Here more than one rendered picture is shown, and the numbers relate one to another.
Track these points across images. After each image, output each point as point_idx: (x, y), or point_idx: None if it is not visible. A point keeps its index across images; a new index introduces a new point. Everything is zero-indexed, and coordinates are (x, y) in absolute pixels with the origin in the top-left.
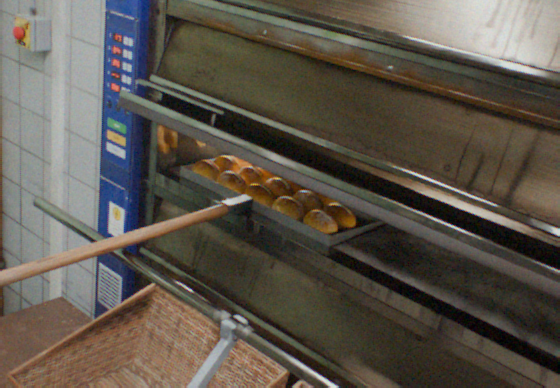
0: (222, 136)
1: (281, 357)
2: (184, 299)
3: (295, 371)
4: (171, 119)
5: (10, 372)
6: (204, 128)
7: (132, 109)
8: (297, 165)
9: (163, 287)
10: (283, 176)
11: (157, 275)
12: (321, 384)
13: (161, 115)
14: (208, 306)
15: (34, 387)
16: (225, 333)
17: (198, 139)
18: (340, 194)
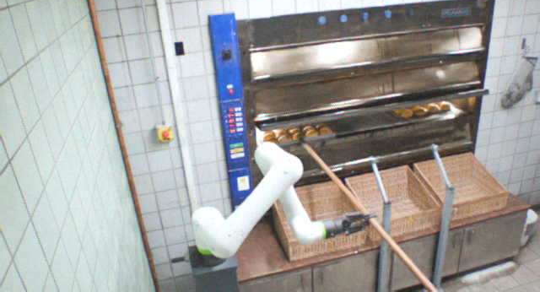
0: (317, 117)
1: (391, 155)
2: (355, 163)
3: (396, 155)
4: (292, 123)
5: (288, 242)
6: (309, 118)
7: (271, 129)
8: (348, 111)
9: (346, 165)
10: (345, 117)
11: (341, 164)
12: (404, 153)
13: (287, 124)
14: (364, 159)
15: (272, 252)
16: (374, 161)
17: (308, 123)
18: (365, 111)
